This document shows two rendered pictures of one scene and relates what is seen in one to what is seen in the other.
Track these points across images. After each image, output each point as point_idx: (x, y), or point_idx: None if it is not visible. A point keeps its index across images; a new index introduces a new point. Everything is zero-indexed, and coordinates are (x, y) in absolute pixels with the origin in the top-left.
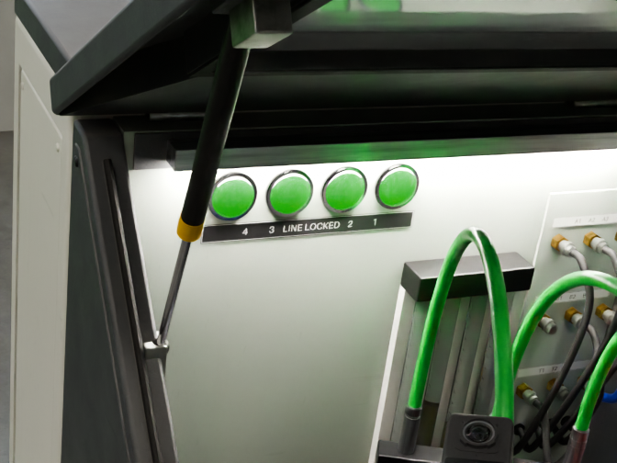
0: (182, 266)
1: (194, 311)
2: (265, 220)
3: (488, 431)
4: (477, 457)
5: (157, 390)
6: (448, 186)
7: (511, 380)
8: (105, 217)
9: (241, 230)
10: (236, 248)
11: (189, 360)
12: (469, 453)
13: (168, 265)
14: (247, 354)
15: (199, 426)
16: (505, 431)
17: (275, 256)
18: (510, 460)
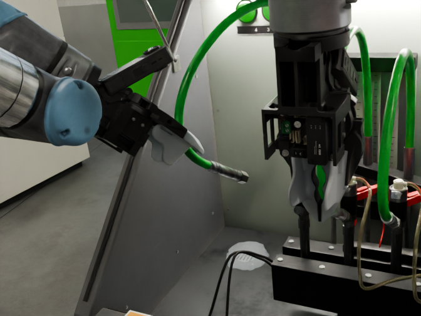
0: (149, 11)
1: (240, 68)
2: (264, 24)
3: (153, 48)
4: (141, 57)
5: (163, 74)
6: (362, 9)
7: (205, 43)
8: (176, 11)
9: (254, 29)
10: (253, 38)
11: (242, 93)
12: (141, 56)
13: (225, 44)
14: (268, 94)
15: (252, 128)
16: (159, 49)
17: (272, 44)
18: (148, 57)
